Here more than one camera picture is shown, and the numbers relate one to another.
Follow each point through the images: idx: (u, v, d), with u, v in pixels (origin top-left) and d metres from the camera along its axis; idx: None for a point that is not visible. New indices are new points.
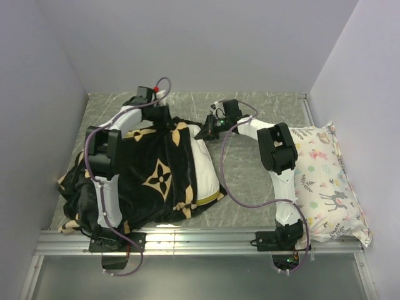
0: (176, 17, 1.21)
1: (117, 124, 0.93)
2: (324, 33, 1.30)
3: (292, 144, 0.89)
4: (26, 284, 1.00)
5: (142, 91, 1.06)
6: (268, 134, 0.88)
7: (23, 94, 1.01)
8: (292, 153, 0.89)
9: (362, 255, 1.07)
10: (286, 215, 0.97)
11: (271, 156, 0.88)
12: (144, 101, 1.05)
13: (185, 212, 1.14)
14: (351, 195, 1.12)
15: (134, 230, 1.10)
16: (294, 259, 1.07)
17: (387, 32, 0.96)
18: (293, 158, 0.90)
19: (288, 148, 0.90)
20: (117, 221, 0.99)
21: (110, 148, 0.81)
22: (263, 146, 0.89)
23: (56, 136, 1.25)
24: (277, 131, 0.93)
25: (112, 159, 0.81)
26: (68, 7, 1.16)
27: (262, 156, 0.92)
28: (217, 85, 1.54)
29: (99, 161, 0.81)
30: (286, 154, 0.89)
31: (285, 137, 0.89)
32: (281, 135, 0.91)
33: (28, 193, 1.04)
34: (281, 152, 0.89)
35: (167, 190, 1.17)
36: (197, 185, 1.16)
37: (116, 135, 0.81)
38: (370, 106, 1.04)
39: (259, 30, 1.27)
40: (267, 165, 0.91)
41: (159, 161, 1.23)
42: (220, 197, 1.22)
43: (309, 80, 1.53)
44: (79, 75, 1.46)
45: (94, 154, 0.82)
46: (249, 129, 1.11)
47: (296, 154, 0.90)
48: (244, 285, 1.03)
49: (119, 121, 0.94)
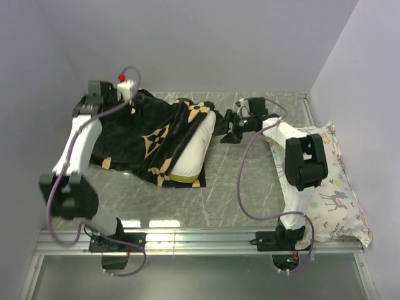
0: (176, 17, 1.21)
1: (75, 157, 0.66)
2: (324, 33, 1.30)
3: (324, 159, 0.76)
4: (26, 284, 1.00)
5: (96, 87, 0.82)
6: (299, 147, 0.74)
7: (23, 94, 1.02)
8: (322, 170, 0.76)
9: (362, 255, 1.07)
10: (291, 222, 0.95)
11: (297, 170, 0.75)
12: (100, 101, 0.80)
13: (158, 180, 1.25)
14: (350, 195, 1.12)
15: (114, 200, 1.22)
16: (294, 259, 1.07)
17: (387, 32, 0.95)
18: (321, 177, 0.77)
19: (318, 164, 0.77)
20: (114, 229, 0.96)
21: (78, 194, 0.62)
22: (290, 159, 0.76)
23: (56, 136, 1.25)
24: (309, 142, 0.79)
25: (84, 204, 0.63)
26: (68, 7, 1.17)
27: (287, 169, 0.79)
28: (217, 85, 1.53)
29: (70, 212, 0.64)
30: (315, 170, 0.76)
31: (317, 151, 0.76)
32: (312, 149, 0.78)
33: (29, 193, 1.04)
34: (309, 169, 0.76)
35: (151, 151, 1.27)
36: (175, 160, 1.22)
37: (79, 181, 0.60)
38: (370, 107, 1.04)
39: (259, 30, 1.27)
40: (291, 179, 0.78)
41: (167, 127, 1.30)
42: (196, 185, 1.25)
43: (309, 80, 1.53)
44: (80, 75, 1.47)
45: (60, 204, 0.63)
46: (277, 135, 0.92)
47: (327, 172, 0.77)
48: (244, 285, 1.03)
49: (75, 150, 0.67)
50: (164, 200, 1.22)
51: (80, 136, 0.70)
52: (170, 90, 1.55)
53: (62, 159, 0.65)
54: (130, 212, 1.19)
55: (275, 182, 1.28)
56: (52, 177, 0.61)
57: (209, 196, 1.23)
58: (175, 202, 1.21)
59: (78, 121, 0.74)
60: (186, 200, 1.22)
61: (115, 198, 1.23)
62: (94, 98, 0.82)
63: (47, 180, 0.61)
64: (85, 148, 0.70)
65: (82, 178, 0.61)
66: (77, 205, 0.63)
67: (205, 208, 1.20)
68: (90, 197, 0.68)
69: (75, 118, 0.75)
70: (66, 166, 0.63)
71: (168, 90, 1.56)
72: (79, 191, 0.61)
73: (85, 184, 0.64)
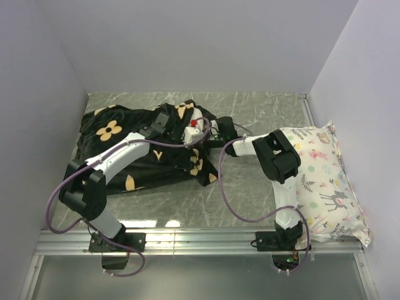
0: (176, 18, 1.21)
1: (109, 160, 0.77)
2: (323, 33, 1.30)
3: (290, 147, 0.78)
4: (26, 284, 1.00)
5: (163, 119, 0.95)
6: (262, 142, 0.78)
7: (23, 94, 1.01)
8: (295, 158, 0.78)
9: (362, 255, 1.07)
10: (287, 220, 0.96)
11: (272, 164, 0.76)
12: (160, 129, 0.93)
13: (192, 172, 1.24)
14: (350, 195, 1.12)
15: (114, 200, 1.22)
16: (294, 259, 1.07)
17: (387, 32, 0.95)
18: (296, 164, 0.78)
19: (288, 154, 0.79)
20: (112, 232, 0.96)
21: (87, 192, 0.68)
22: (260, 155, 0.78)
23: (56, 136, 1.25)
24: (273, 139, 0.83)
25: (86, 205, 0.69)
26: (68, 7, 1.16)
27: (264, 167, 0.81)
28: (216, 85, 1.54)
29: (73, 203, 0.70)
30: (288, 160, 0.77)
31: (282, 142, 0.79)
32: (278, 142, 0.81)
33: (29, 193, 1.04)
34: (282, 159, 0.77)
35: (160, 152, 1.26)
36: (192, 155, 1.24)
37: (96, 181, 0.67)
38: (370, 106, 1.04)
39: (259, 32, 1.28)
40: (270, 176, 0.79)
41: None
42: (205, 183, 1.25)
43: (309, 80, 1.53)
44: (80, 75, 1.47)
45: (72, 190, 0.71)
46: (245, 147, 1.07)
47: (299, 158, 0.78)
48: (243, 285, 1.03)
49: (114, 156, 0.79)
50: (164, 200, 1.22)
51: (126, 147, 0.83)
52: (170, 90, 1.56)
53: (100, 155, 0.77)
54: (130, 212, 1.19)
55: None
56: (82, 165, 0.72)
57: (209, 196, 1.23)
58: (175, 202, 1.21)
59: (132, 136, 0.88)
60: (186, 200, 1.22)
61: (115, 198, 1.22)
62: (157, 125, 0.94)
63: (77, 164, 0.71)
64: (121, 160, 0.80)
65: (100, 180, 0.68)
66: (81, 203, 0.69)
67: (205, 208, 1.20)
68: (98, 203, 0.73)
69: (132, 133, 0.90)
70: (97, 162, 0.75)
71: (169, 91, 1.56)
72: (90, 189, 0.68)
73: (99, 189, 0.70)
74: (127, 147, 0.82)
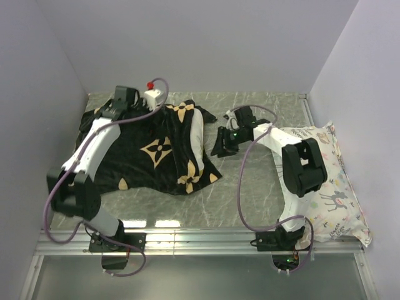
0: (176, 17, 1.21)
1: (86, 157, 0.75)
2: (323, 33, 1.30)
3: (322, 164, 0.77)
4: (26, 284, 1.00)
5: (122, 94, 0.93)
6: (294, 153, 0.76)
7: (23, 94, 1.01)
8: (321, 174, 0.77)
9: (362, 255, 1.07)
10: (292, 225, 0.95)
11: (297, 177, 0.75)
12: (122, 105, 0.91)
13: (188, 187, 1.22)
14: (351, 195, 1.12)
15: (115, 200, 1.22)
16: (294, 259, 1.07)
17: (387, 32, 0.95)
18: (321, 180, 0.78)
19: (317, 169, 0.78)
20: (113, 229, 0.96)
21: (79, 195, 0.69)
22: (289, 167, 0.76)
23: (56, 136, 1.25)
24: (304, 147, 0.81)
25: (84, 204, 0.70)
26: (67, 7, 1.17)
27: (287, 177, 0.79)
28: (217, 85, 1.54)
29: (70, 208, 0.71)
30: (315, 175, 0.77)
31: (314, 156, 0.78)
32: (309, 154, 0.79)
33: (28, 193, 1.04)
34: (309, 174, 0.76)
35: (159, 159, 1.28)
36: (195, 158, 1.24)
37: (83, 181, 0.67)
38: (370, 107, 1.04)
39: (259, 31, 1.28)
40: (292, 187, 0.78)
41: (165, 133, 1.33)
42: (190, 191, 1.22)
43: (309, 80, 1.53)
44: (79, 75, 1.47)
45: (62, 199, 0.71)
46: (269, 142, 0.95)
47: (326, 175, 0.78)
48: (243, 284, 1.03)
49: (89, 151, 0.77)
50: (164, 200, 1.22)
51: (96, 137, 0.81)
52: (170, 90, 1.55)
53: (74, 155, 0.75)
54: (130, 212, 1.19)
55: (275, 183, 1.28)
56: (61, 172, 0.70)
57: (209, 196, 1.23)
58: (174, 202, 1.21)
59: (99, 124, 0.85)
60: (186, 200, 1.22)
61: (115, 198, 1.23)
62: (119, 102, 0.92)
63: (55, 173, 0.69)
64: (97, 150, 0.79)
65: (87, 180, 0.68)
66: (78, 205, 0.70)
67: (205, 208, 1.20)
68: (93, 200, 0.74)
69: (97, 120, 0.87)
70: (75, 164, 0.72)
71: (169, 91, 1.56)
72: (81, 192, 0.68)
73: (89, 188, 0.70)
74: (98, 136, 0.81)
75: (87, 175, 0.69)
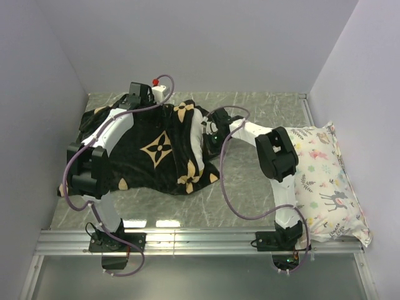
0: (176, 18, 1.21)
1: (104, 137, 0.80)
2: (324, 33, 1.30)
3: (292, 148, 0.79)
4: (26, 284, 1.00)
5: (135, 89, 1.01)
6: (267, 140, 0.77)
7: (23, 94, 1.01)
8: (293, 159, 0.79)
9: (362, 254, 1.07)
10: (285, 219, 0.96)
11: (272, 164, 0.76)
12: (137, 99, 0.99)
13: (188, 187, 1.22)
14: (350, 195, 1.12)
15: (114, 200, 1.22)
16: (294, 259, 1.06)
17: (387, 32, 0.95)
18: (294, 164, 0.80)
19: (289, 153, 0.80)
20: (114, 227, 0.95)
21: (95, 169, 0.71)
22: (262, 154, 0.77)
23: (56, 136, 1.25)
24: (275, 135, 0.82)
25: (96, 180, 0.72)
26: (67, 7, 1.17)
27: (262, 165, 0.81)
28: (217, 85, 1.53)
29: (84, 183, 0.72)
30: (287, 160, 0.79)
31: (284, 142, 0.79)
32: (280, 140, 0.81)
33: (27, 194, 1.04)
34: (282, 160, 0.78)
35: (159, 159, 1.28)
36: (195, 158, 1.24)
37: (100, 155, 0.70)
38: (370, 106, 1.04)
39: (259, 31, 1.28)
40: (269, 174, 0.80)
41: (165, 133, 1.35)
42: (190, 191, 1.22)
43: (309, 80, 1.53)
44: (80, 75, 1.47)
45: (79, 173, 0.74)
46: (244, 135, 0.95)
47: (298, 158, 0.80)
48: (243, 284, 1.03)
49: (107, 132, 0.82)
50: (164, 200, 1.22)
51: (114, 122, 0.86)
52: None
53: (94, 134, 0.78)
54: (130, 212, 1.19)
55: None
56: (80, 147, 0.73)
57: (209, 196, 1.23)
58: (174, 202, 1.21)
59: (115, 111, 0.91)
60: (186, 200, 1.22)
61: (115, 198, 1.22)
62: (133, 97, 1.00)
63: (75, 147, 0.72)
64: (114, 132, 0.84)
65: (104, 155, 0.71)
66: (92, 180, 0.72)
67: (205, 208, 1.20)
68: (106, 178, 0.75)
69: (114, 109, 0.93)
70: (94, 140, 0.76)
71: None
72: (97, 166, 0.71)
73: (105, 164, 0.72)
74: (115, 121, 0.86)
75: (105, 150, 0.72)
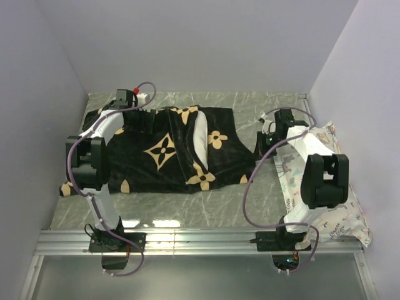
0: (175, 18, 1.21)
1: (99, 130, 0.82)
2: (324, 33, 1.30)
3: (345, 184, 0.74)
4: (26, 284, 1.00)
5: (122, 94, 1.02)
6: (320, 167, 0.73)
7: (23, 93, 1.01)
8: (340, 195, 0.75)
9: (362, 255, 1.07)
10: (294, 227, 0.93)
11: (314, 191, 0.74)
12: (124, 104, 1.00)
13: (203, 185, 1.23)
14: (350, 195, 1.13)
15: (114, 200, 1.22)
16: (294, 259, 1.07)
17: (387, 32, 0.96)
18: (339, 200, 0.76)
19: (339, 187, 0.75)
20: (114, 223, 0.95)
21: (95, 158, 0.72)
22: (309, 177, 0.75)
23: (56, 135, 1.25)
24: (333, 162, 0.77)
25: (97, 169, 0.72)
26: (67, 7, 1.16)
27: (305, 185, 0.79)
28: (217, 85, 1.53)
29: (84, 174, 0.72)
30: (333, 193, 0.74)
31: (339, 174, 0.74)
32: (335, 169, 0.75)
33: (27, 194, 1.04)
34: (327, 190, 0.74)
35: (162, 161, 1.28)
36: (200, 158, 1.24)
37: (100, 143, 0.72)
38: (370, 106, 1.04)
39: (259, 31, 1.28)
40: (307, 197, 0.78)
41: (167, 135, 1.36)
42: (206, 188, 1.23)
43: (309, 80, 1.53)
44: (79, 74, 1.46)
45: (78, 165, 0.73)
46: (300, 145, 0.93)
47: (345, 195, 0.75)
48: (244, 284, 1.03)
49: (101, 127, 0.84)
50: (164, 200, 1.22)
51: (107, 119, 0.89)
52: (170, 90, 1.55)
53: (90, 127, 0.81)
54: (130, 212, 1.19)
55: (275, 183, 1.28)
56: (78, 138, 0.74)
57: (209, 196, 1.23)
58: (174, 202, 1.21)
59: (106, 112, 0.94)
60: (186, 200, 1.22)
61: (115, 198, 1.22)
62: (120, 102, 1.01)
63: (74, 139, 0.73)
64: (107, 128, 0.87)
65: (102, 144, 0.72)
66: (92, 170, 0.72)
67: (205, 209, 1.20)
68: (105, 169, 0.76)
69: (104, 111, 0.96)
70: (91, 132, 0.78)
71: (169, 90, 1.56)
72: (97, 154, 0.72)
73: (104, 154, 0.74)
74: (108, 119, 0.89)
75: (102, 139, 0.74)
